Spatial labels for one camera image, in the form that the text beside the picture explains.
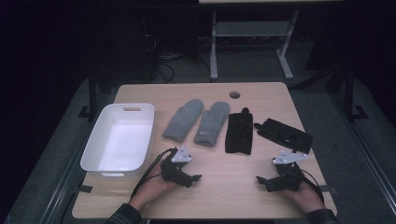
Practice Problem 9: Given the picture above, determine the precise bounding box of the hand-held gripper black cable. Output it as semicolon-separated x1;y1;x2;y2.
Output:
130;147;177;200
298;168;325;203

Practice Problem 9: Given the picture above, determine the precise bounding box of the black stand post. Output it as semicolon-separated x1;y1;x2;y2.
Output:
78;69;98;119
342;63;370;123

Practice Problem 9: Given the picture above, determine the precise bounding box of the tangle of floor cables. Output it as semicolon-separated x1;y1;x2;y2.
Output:
142;32;213;84

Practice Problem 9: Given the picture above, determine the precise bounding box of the person's left hand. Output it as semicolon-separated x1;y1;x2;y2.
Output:
128;161;179;213

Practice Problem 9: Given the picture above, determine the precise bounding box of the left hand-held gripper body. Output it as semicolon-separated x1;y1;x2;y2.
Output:
160;145;194;189

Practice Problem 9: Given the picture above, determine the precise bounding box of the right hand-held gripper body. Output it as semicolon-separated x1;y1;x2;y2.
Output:
267;150;309;192

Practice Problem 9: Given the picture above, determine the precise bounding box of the grey mitten with label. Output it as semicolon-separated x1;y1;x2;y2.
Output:
193;101;231;148

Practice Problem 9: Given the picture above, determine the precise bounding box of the grey metal table frame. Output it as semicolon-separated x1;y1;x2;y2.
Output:
209;8;300;81

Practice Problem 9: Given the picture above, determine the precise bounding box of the black glove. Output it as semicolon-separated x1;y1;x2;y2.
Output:
253;118;315;155
224;106;254;156

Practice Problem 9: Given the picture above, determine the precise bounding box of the white plastic bin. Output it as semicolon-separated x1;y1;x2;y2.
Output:
79;103;156;181

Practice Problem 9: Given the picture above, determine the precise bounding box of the person's right hand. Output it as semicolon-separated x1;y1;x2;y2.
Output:
281;181;327;215

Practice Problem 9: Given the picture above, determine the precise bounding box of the right hand-held gripper black cable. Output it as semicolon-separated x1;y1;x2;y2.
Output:
298;168;325;203

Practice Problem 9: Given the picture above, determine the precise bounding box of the left hand-held gripper black cable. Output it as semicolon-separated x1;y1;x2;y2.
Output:
130;147;177;200

